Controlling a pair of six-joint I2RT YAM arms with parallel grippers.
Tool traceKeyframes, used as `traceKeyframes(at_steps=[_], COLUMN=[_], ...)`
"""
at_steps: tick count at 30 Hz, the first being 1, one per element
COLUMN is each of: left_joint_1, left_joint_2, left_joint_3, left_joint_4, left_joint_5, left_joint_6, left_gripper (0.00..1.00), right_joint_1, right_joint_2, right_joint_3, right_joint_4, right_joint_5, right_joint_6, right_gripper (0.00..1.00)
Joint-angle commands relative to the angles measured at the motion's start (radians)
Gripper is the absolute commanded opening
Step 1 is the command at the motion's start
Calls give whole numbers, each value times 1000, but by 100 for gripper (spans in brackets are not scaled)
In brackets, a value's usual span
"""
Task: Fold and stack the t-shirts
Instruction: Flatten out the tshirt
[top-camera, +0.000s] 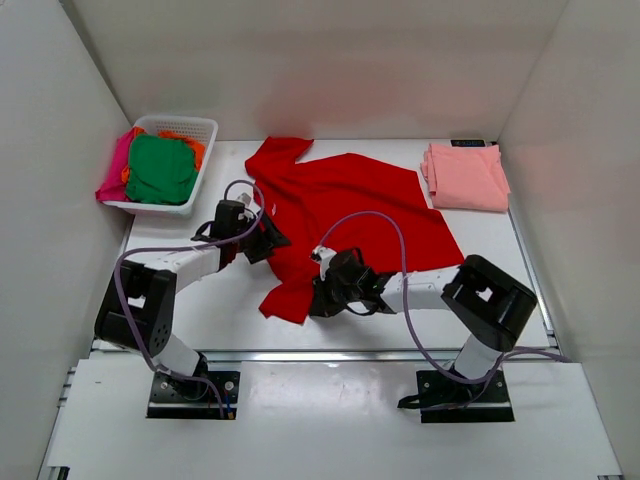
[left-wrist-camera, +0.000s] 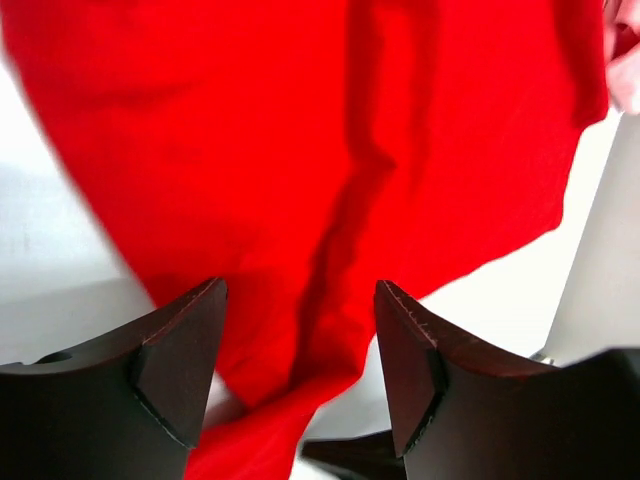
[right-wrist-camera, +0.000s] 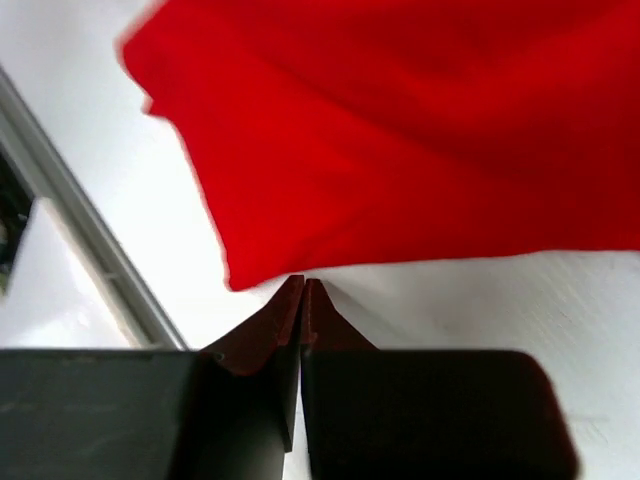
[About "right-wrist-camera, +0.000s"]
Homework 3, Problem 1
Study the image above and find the red t shirt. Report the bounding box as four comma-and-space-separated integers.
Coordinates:
119, 1, 639, 291

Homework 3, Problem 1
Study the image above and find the aluminium table rail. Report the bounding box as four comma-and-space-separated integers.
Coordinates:
1, 73, 189, 350

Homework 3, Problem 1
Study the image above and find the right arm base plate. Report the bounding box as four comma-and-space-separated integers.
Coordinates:
1, 150, 34, 296

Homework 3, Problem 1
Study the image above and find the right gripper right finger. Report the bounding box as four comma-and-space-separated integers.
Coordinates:
301, 279, 579, 479

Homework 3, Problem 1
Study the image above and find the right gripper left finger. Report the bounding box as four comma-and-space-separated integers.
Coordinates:
1, 275, 305, 479

